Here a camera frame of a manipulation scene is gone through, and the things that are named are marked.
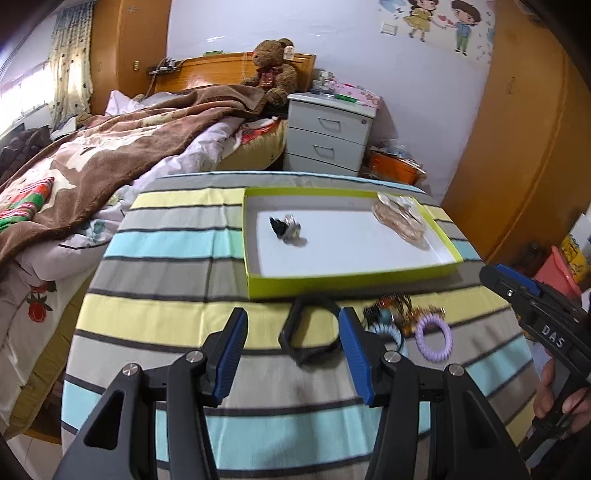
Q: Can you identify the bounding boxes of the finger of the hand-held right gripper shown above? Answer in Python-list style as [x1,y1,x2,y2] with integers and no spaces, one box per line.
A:
[495,263,543,298]
[479,265,536,324]

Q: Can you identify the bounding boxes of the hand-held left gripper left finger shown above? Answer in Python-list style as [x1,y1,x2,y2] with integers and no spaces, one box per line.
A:
[51,307,250,480]

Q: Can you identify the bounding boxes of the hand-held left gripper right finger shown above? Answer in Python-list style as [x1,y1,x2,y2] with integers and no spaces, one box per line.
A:
[338,306,532,480]

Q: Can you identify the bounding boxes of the blue spiral hair tie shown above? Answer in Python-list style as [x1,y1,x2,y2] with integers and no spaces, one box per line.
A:
[369,323,408,357]

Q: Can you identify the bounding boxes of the black hair tie teal ball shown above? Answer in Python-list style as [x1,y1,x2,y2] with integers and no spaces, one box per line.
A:
[364,305,395,328]

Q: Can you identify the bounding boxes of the black wristband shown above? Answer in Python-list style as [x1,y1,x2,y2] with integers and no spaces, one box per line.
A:
[278,295,345,367]

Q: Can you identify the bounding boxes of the gold chain bracelet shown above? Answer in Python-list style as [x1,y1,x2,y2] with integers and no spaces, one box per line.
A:
[399,305,445,335]

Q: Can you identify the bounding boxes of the purple spiral hair tie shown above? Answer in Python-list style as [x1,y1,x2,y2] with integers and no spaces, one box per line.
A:
[414,314,451,354]

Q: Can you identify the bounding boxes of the green edged white tray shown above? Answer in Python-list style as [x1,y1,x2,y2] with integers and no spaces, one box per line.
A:
[243,187,463,301]

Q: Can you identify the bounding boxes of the person's right hand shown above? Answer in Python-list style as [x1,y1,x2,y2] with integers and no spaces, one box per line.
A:
[534,355,591,437]

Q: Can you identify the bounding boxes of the pink plastic bin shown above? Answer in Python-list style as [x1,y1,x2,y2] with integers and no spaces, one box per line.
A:
[536,246,583,301]

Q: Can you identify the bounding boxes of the yellow packet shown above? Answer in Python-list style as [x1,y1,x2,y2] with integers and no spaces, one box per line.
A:
[558,234,591,282]

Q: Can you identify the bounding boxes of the striped tablecloth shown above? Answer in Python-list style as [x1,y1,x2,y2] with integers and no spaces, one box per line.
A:
[60,171,539,480]

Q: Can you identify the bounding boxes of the clear pink hair claw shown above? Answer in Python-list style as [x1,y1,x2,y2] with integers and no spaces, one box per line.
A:
[372,193,428,250]

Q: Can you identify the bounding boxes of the large wooden wardrobe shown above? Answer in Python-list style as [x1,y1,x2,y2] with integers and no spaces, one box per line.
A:
[441,0,591,278]

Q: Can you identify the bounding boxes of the orange storage box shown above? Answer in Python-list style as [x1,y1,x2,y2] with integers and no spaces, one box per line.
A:
[367,150,428,185]

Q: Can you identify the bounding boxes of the white floral duvet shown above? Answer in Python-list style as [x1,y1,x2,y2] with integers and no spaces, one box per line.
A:
[0,90,259,388]

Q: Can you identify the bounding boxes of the white drawer nightstand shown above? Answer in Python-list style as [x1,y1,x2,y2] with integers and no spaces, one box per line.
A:
[283,91,380,176]

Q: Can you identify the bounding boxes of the pink flowered box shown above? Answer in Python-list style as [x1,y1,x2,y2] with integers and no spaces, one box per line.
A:
[330,79,383,108]

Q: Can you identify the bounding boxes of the brown plush blanket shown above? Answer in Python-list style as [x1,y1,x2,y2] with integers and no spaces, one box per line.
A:
[0,85,266,278]

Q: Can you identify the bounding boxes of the red green striped cloth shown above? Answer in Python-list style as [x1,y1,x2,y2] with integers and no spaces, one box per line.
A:
[0,178,55,232]

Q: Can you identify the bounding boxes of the small bottles on nightstand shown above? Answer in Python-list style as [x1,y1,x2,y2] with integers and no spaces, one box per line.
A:
[311,70,338,95]

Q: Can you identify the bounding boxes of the wooden bed headboard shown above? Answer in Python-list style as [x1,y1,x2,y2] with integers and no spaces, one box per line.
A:
[152,52,317,95]

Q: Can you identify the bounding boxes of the brown teddy bear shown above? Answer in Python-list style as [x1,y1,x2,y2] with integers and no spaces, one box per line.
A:
[241,38,300,107]

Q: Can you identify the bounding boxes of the dark jacket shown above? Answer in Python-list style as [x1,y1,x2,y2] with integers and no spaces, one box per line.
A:
[0,127,51,181]

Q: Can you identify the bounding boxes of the power strip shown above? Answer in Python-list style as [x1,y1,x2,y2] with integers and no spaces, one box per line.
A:
[148,58,183,75]

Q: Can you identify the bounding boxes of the wooden corner cabinet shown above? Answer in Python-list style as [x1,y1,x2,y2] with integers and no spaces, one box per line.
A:
[90,0,172,116]

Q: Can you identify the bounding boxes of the patterned curtain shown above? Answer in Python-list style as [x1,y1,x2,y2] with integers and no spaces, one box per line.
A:
[48,9,95,127]

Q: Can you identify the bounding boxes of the black hair tie with charms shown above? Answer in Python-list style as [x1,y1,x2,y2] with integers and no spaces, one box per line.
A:
[269,213,308,245]

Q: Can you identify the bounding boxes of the cartoon children wall sticker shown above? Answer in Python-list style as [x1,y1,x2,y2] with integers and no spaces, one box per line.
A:
[379,0,497,70]

